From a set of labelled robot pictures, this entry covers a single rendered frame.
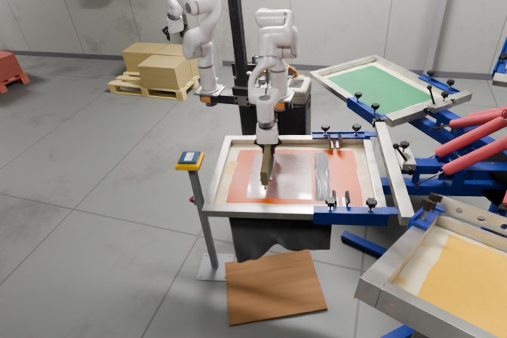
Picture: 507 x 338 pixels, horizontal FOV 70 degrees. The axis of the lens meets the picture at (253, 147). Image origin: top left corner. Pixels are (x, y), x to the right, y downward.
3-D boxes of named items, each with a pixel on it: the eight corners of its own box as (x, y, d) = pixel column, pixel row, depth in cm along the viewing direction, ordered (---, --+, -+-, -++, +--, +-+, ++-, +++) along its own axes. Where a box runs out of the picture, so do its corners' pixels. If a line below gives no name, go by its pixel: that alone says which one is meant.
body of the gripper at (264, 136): (278, 117, 163) (279, 137, 170) (256, 117, 165) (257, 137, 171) (277, 126, 157) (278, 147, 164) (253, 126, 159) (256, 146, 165)
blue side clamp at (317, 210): (313, 224, 152) (313, 212, 148) (312, 215, 156) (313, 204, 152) (387, 226, 148) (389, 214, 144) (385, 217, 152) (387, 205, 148)
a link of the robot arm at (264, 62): (278, 56, 162) (278, 104, 166) (250, 57, 165) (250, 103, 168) (275, 55, 154) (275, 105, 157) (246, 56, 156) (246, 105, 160)
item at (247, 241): (239, 264, 188) (229, 207, 164) (240, 258, 191) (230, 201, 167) (329, 268, 181) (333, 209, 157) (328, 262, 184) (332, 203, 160)
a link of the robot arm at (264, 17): (256, -4, 165) (296, -6, 161) (265, 47, 199) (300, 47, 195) (253, 21, 160) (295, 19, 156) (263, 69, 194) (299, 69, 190)
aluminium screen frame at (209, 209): (202, 216, 160) (201, 210, 157) (226, 140, 206) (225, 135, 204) (388, 222, 148) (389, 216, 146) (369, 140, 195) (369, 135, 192)
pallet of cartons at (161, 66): (210, 74, 516) (206, 44, 490) (185, 101, 455) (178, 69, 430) (141, 69, 551) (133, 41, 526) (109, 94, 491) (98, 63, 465)
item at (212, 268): (196, 280, 244) (164, 170, 188) (204, 253, 261) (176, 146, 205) (228, 281, 240) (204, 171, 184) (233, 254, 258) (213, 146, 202)
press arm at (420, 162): (397, 173, 165) (399, 165, 162) (394, 166, 170) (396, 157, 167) (437, 174, 163) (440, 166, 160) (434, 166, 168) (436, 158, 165)
